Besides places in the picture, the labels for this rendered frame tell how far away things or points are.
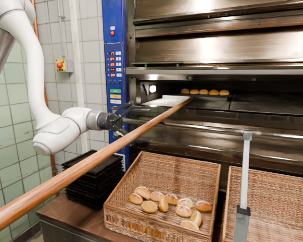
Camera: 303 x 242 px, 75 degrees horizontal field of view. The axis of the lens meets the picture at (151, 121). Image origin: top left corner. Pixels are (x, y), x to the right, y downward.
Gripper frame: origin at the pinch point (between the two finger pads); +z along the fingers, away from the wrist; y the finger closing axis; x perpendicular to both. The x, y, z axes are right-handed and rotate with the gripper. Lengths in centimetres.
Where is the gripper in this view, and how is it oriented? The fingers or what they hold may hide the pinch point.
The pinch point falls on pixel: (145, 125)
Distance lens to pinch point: 79.2
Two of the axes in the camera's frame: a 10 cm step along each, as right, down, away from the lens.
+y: 0.0, 9.7, 2.3
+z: 9.2, 0.9, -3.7
